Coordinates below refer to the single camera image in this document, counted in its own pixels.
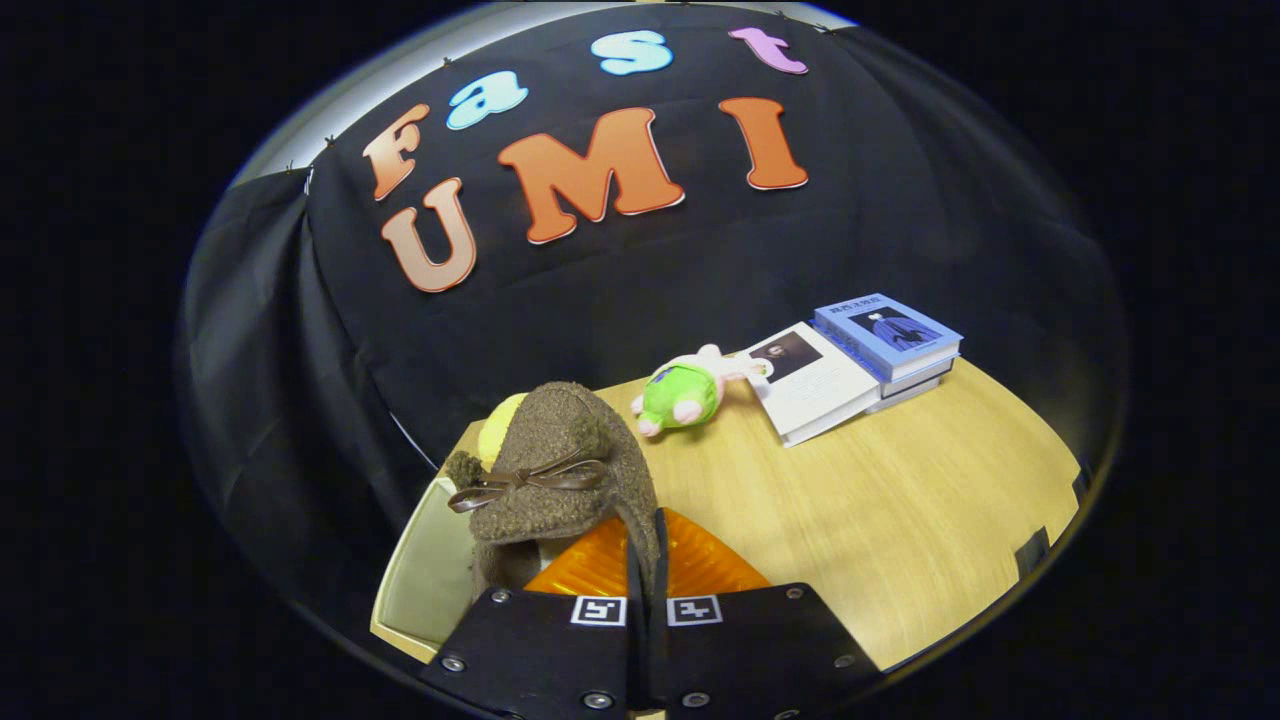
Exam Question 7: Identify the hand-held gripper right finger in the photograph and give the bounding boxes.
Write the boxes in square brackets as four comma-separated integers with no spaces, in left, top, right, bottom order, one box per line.
[648,507,883,720]

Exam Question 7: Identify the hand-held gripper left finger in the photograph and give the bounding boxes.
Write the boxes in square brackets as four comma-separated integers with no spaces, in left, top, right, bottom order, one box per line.
[420,517,649,720]

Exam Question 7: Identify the grey fabric storage box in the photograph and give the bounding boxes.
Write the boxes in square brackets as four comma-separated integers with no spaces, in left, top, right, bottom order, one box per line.
[370,475,481,663]

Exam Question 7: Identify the brown fuzzy shoe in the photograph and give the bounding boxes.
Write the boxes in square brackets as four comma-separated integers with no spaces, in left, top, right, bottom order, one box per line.
[445,380,661,601]

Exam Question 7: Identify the yellow textured plush ball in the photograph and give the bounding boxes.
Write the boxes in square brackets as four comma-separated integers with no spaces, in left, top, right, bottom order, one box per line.
[478,392,531,471]

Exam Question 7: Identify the white book with dark portrait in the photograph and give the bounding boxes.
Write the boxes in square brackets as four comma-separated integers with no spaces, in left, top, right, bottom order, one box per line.
[745,320,883,448]

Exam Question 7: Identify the green and pink plush toy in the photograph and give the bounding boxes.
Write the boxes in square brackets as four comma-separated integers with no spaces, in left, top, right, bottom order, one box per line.
[630,344,776,438]

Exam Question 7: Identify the light grey book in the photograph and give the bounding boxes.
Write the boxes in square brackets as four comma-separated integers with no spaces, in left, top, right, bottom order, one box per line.
[865,358,956,414]

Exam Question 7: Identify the blue book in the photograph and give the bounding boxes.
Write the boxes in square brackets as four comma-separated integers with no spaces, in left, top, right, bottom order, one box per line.
[812,292,964,383]

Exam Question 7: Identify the black backdrop cloth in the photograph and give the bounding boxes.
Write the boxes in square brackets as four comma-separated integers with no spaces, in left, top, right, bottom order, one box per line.
[175,0,1131,661]

